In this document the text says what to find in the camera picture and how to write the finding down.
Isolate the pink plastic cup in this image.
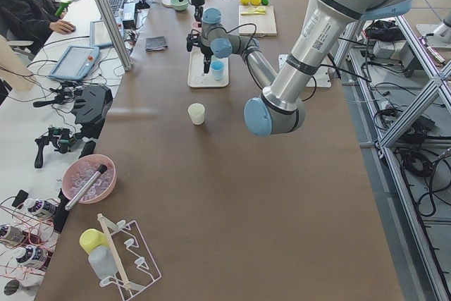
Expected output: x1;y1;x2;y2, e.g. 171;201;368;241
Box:
192;21;202;30

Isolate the blue plastic cup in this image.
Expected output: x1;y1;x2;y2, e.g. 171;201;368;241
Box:
211;60;225;81

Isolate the cream plastic cup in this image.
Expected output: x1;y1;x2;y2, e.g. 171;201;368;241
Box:
187;103;205;125

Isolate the cream rabbit tray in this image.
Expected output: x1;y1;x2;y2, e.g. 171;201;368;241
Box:
187;49;229;88

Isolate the green bowl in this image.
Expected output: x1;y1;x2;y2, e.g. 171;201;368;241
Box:
171;0;189;11

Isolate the grey folded cloth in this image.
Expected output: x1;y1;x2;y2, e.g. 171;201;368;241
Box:
145;36;168;52

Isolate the yellow plastic knife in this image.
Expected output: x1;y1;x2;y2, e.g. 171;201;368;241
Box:
240;11;267;16

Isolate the wooden cutting board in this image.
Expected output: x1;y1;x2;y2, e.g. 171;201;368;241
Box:
239;5;277;37

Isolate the blue teach pendant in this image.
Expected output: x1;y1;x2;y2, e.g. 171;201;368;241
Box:
48;45;100;81
89;20;113;49

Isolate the metal muddler stick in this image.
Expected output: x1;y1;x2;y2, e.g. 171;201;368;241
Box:
64;164;108;211

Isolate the seated person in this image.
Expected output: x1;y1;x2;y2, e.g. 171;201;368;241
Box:
1;0;75;54

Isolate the pink bowl with ice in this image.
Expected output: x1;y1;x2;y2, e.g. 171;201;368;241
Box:
61;154;117;204

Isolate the yellow cup on rack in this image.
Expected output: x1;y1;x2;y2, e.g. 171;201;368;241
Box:
79;228;108;254

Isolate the grey cup on rack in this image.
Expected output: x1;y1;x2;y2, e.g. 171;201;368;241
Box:
88;245;118;280

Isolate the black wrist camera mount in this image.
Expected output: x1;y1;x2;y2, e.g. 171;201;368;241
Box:
186;33;202;52

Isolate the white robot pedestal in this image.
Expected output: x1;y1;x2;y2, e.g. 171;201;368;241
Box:
278;0;332;88

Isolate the white wire cup rack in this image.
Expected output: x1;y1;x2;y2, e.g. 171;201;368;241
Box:
97;214;162;300

